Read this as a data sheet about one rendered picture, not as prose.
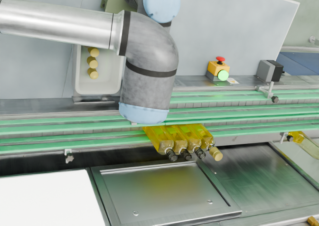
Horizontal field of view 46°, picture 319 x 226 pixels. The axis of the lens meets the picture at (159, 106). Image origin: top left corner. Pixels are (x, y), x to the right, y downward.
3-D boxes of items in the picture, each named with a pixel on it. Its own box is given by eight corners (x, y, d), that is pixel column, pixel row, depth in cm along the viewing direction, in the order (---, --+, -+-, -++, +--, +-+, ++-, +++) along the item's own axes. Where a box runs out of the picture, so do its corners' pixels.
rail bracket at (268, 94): (253, 89, 168) (271, 103, 157) (258, 74, 165) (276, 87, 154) (260, 89, 169) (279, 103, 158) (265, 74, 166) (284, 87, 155)
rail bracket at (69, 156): (58, 151, 145) (63, 172, 135) (59, 136, 142) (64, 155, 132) (68, 150, 147) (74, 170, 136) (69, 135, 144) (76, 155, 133)
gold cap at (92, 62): (87, 55, 143) (89, 59, 139) (96, 56, 144) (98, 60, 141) (86, 64, 145) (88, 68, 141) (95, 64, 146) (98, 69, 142)
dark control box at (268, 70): (255, 74, 181) (265, 81, 174) (259, 59, 177) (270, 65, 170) (268, 74, 184) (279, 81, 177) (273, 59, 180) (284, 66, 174)
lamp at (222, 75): (216, 79, 164) (219, 81, 161) (218, 69, 162) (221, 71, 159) (224, 79, 166) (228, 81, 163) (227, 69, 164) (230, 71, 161)
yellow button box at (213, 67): (205, 74, 170) (212, 81, 164) (208, 59, 167) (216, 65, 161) (218, 74, 173) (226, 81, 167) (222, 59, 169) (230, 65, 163)
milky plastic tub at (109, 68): (70, 85, 148) (74, 94, 141) (74, 29, 138) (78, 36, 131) (113, 84, 155) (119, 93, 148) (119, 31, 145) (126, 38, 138)
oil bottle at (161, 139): (141, 128, 154) (160, 157, 137) (143, 116, 152) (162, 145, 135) (154, 127, 157) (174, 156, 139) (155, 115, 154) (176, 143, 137)
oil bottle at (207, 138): (179, 126, 161) (201, 154, 144) (182, 114, 159) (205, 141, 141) (191, 125, 163) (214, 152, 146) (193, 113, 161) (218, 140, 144)
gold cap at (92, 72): (87, 66, 145) (89, 71, 142) (96, 66, 147) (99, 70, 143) (87, 75, 147) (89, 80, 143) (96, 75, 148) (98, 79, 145)
